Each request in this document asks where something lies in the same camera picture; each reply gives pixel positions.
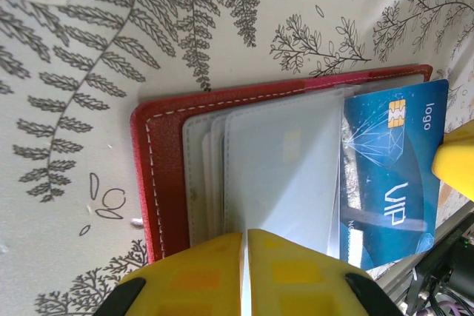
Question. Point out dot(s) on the light blue chip card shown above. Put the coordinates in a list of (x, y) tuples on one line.
[(289, 183)]

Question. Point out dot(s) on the red leather card holder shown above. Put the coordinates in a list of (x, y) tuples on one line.
[(166, 146)]

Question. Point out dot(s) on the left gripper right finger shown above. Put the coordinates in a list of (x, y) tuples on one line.
[(296, 286)]

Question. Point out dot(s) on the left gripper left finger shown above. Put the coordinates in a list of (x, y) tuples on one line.
[(192, 282)]

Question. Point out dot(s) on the blue VIP chip card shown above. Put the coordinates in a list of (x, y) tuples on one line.
[(389, 168)]

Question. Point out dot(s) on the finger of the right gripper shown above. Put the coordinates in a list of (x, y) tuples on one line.
[(463, 134), (457, 168)]

